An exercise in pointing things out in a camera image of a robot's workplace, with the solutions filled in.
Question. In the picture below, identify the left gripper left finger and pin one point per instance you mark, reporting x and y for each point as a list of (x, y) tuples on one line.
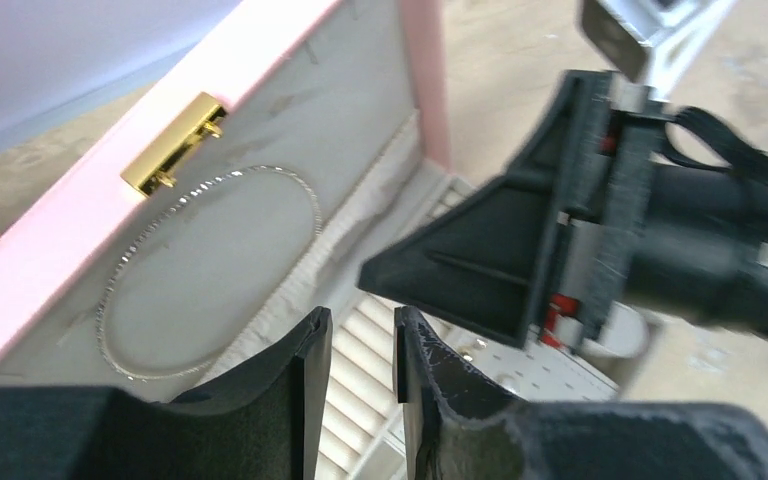
[(259, 420)]

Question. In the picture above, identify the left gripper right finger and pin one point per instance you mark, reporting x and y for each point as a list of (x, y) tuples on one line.
[(460, 424)]

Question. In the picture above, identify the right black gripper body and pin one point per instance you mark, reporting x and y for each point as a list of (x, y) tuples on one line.
[(563, 218)]

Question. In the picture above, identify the pink jewelry box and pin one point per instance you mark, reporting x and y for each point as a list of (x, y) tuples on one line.
[(247, 186)]

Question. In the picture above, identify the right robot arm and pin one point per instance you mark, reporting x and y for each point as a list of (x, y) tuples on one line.
[(668, 212)]

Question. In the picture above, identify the earrings in box tray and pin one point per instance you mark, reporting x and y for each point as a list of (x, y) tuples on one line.
[(499, 363)]

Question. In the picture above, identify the white oval pad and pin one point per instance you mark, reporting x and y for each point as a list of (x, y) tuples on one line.
[(621, 344)]

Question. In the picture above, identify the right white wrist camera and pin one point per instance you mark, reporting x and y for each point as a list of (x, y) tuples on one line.
[(652, 43)]

